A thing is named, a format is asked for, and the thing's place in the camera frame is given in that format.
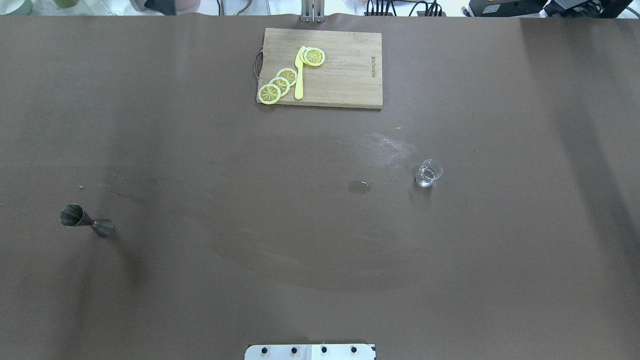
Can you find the clear glass measuring cup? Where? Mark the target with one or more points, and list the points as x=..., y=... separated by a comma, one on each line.
x=428, y=172

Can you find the steel jigger shaker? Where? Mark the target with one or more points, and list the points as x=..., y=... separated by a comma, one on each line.
x=74, y=215

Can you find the green plastic cup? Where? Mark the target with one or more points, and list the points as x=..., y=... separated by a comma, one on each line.
x=65, y=4

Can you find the yellow plastic knife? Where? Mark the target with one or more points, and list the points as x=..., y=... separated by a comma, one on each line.
x=299, y=67

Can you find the lemon slice far end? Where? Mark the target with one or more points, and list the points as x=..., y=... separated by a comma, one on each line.
x=269, y=94

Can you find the bamboo cutting board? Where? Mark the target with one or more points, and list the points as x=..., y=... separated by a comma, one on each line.
x=350, y=78

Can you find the lemon slice by knife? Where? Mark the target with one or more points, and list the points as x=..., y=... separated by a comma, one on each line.
x=313, y=56

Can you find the pink bowl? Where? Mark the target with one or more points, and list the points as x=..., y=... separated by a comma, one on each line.
x=164, y=7

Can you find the aluminium frame post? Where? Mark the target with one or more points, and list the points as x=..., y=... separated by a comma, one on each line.
x=313, y=11

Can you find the white pedestal base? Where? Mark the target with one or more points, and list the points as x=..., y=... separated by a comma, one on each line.
x=319, y=351

